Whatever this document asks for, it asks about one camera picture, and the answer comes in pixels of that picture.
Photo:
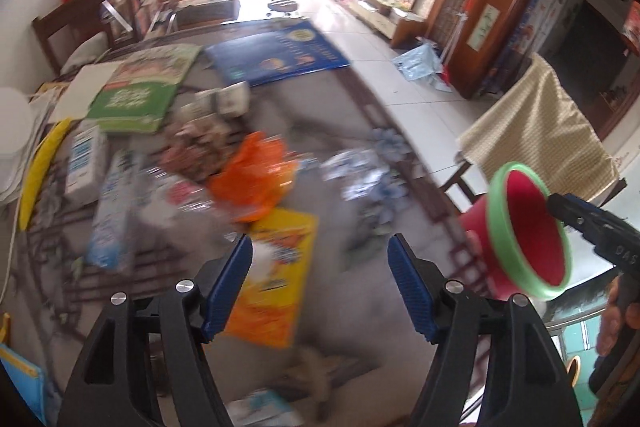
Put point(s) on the green cover book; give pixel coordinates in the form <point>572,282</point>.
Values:
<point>137,96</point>

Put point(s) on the white desk lamp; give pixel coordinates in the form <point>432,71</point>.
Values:
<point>16,127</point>

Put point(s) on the blue cover book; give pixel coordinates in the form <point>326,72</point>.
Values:
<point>275,55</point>

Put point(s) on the light blue flattened carton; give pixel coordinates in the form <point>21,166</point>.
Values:
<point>112,243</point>

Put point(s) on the crumpled silver blue wrapper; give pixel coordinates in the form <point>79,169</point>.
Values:
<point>369,176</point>

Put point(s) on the blue yellow toy bin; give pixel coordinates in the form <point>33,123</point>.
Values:
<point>28,378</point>

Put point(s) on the beige checkered cloth on chair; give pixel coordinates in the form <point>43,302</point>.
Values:
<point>537,124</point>

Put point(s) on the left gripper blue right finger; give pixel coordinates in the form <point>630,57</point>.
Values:
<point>526,382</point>

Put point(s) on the small round rolling stool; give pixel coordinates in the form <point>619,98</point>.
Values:
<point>281,7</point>

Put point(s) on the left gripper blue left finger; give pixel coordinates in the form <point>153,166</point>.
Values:
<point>111,383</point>

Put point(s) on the person's right hand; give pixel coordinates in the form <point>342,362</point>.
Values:
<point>611,322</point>

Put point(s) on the crushed clear plastic bottle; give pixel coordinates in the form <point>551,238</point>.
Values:
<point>232,101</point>

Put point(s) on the white blue milk carton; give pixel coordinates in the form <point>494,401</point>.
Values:
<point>86,168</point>

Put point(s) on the yellow orange snack bag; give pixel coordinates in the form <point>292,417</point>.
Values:
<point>267,309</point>

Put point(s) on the dark wooden chair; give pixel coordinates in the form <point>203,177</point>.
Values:
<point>86,17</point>

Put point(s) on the white notebook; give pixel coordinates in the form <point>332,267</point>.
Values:
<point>75,102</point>

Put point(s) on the stack of papers under lamp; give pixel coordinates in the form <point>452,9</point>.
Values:
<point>41,103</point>

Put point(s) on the brown torn cigarette box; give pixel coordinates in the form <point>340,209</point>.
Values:
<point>315,375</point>

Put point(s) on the yellow textured banana-shaped object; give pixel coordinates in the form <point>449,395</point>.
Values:
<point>38,170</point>

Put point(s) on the crumpled pink floral wrapper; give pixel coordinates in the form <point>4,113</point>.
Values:
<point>201,147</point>

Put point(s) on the red bin with green rim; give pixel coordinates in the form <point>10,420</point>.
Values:
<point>524,249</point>

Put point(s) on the low tv cabinet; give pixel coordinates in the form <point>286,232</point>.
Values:
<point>396,25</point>

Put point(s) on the light blue plastic bag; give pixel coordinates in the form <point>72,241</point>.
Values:
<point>423,63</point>

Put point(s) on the orange plastic bag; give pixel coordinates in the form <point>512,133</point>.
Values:
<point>255,178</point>

